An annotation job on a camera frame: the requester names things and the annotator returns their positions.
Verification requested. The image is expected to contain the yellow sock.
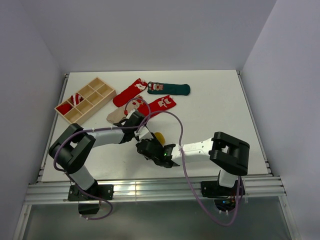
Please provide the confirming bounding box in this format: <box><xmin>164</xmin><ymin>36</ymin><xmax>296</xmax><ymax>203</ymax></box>
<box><xmin>154</xmin><ymin>132</ymin><xmax>166</xmax><ymax>146</ymax></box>

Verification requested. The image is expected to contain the wooden compartment tray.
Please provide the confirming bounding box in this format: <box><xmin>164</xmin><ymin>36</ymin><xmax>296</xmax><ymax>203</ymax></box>
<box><xmin>54</xmin><ymin>77</ymin><xmax>117</xmax><ymax>125</ymax></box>

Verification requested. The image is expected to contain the red white striped sock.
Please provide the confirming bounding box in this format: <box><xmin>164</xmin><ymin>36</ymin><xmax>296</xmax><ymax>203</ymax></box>
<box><xmin>68</xmin><ymin>93</ymin><xmax>84</xmax><ymax>107</ymax></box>

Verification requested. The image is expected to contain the red sock with santa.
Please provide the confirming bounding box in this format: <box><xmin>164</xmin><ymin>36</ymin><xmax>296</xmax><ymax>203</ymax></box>
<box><xmin>56</xmin><ymin>103</ymin><xmax>73</xmax><ymax>116</ymax></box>

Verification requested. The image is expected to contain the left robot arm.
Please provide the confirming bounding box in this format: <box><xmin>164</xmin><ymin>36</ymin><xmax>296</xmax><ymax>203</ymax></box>
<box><xmin>48</xmin><ymin>110</ymin><xmax>145</xmax><ymax>200</ymax></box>

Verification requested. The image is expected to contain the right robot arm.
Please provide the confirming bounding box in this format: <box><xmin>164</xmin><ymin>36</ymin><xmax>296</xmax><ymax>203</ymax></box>
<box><xmin>136</xmin><ymin>131</ymin><xmax>250</xmax><ymax>195</ymax></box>

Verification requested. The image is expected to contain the beige sock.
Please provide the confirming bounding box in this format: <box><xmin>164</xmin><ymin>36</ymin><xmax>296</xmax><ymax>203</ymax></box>
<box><xmin>106</xmin><ymin>95</ymin><xmax>145</xmax><ymax>124</ymax></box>

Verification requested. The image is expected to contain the red sock centre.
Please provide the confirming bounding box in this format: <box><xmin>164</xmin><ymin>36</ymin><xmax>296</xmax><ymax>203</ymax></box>
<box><xmin>137</xmin><ymin>95</ymin><xmax>177</xmax><ymax>116</ymax></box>

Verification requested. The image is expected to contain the red sock upper left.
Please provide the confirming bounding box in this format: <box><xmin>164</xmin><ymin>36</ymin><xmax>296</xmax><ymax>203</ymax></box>
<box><xmin>112</xmin><ymin>78</ymin><xmax>148</xmax><ymax>108</ymax></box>

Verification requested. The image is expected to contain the dark green sock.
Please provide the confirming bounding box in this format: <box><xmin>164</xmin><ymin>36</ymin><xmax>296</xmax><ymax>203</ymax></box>
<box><xmin>147</xmin><ymin>81</ymin><xmax>191</xmax><ymax>96</ymax></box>

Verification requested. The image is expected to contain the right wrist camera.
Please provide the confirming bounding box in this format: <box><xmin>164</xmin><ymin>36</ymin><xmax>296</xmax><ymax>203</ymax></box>
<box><xmin>134</xmin><ymin>125</ymin><xmax>154</xmax><ymax>142</ymax></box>

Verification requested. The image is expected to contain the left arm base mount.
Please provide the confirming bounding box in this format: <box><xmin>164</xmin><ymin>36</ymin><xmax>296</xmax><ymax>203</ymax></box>
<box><xmin>67</xmin><ymin>183</ymin><xmax>114</xmax><ymax>220</ymax></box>

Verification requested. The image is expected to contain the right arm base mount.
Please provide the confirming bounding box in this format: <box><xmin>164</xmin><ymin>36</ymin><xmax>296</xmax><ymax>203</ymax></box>
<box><xmin>200</xmin><ymin>180</ymin><xmax>238</xmax><ymax>213</ymax></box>

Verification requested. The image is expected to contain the aluminium front rail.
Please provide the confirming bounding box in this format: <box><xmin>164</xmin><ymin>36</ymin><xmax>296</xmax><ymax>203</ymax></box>
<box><xmin>23</xmin><ymin>175</ymin><xmax>287</xmax><ymax>205</ymax></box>

